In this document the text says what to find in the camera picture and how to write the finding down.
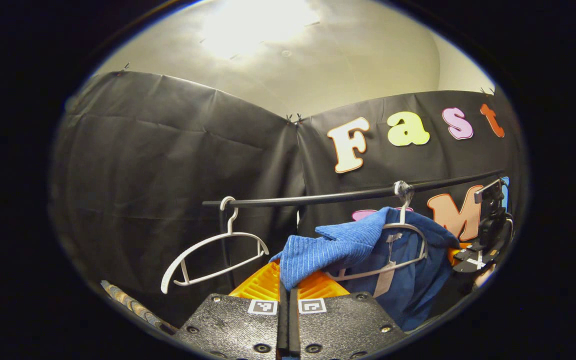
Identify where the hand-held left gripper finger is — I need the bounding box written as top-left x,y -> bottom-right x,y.
288,270 -> 409,360
173,260 -> 289,360

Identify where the blue corduroy jacket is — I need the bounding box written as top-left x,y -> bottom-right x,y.
268,206 -> 461,332

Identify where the white plastic hanger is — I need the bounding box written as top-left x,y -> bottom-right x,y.
324,180 -> 429,282
160,196 -> 270,295

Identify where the black clothes rack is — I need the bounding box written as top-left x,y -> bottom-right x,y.
202,169 -> 506,291

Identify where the striped patterned tube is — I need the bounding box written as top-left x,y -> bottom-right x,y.
99,280 -> 179,336

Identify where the black backdrop cloth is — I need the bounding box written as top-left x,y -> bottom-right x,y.
50,70 -> 529,331

